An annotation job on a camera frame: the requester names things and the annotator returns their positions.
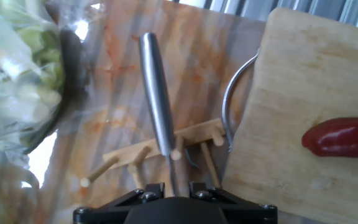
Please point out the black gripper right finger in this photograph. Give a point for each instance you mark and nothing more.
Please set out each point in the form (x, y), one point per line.
(241, 210)

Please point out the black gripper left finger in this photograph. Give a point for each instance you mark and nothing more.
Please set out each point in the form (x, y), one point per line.
(110, 208)

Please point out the steel cleaver knife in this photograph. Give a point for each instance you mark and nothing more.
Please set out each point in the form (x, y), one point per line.
(155, 93)

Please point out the large red chili pepper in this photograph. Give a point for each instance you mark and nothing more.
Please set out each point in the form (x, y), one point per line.
(343, 138)

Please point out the wooden peg dish rack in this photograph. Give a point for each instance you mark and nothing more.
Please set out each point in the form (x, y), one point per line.
(194, 133)

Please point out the wooden cutting board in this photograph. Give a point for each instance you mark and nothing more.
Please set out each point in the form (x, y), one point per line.
(306, 77)

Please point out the orange marbled table mat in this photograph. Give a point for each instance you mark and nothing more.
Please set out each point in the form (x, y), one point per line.
(197, 62)

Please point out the cabbage in plastic bag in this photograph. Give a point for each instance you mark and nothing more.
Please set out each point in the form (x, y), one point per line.
(14, 62)

